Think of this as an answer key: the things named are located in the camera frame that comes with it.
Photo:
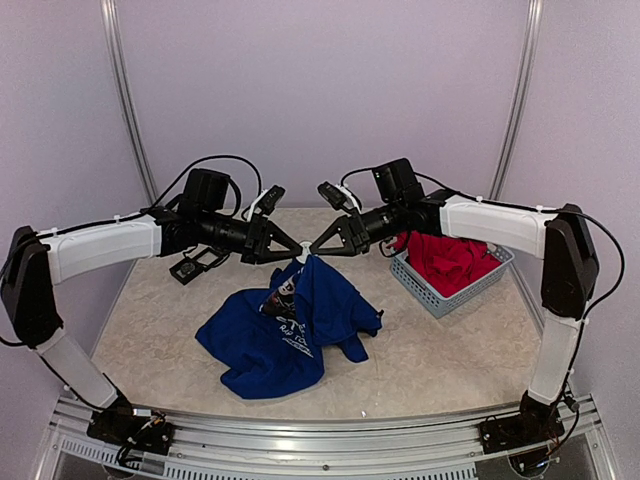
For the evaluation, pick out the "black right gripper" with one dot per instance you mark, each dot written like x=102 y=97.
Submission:
x=358 y=236

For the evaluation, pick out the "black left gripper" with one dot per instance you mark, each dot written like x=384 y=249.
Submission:
x=262 y=253

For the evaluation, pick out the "blue printed t-shirt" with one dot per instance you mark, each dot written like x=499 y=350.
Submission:
x=271 y=339

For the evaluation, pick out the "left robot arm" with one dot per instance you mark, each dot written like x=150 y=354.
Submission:
x=38 y=261

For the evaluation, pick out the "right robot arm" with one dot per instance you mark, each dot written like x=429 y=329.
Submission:
x=560 y=238

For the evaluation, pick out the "red garment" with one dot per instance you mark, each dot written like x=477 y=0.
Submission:
x=447 y=264

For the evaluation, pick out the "light blue perforated basket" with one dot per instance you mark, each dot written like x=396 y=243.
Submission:
x=435 y=303

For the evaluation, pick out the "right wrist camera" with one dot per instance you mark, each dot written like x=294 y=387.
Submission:
x=339 y=198

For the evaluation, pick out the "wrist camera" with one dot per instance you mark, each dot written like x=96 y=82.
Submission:
x=339 y=198
x=265 y=203

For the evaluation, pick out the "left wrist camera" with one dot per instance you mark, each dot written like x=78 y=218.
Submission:
x=265 y=203

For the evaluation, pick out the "aluminium front rail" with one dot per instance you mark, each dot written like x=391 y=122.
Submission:
x=446 y=446

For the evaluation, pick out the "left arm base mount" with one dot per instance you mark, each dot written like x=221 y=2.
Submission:
x=147 y=432

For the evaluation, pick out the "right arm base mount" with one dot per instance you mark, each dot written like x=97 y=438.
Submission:
x=534 y=422

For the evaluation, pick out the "left aluminium corner post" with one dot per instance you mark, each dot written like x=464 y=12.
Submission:
x=111 y=24

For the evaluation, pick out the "aluminium corner post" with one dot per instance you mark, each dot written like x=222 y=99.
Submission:
x=519 y=98
x=111 y=24

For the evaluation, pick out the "right aluminium corner post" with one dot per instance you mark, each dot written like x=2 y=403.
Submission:
x=519 y=98

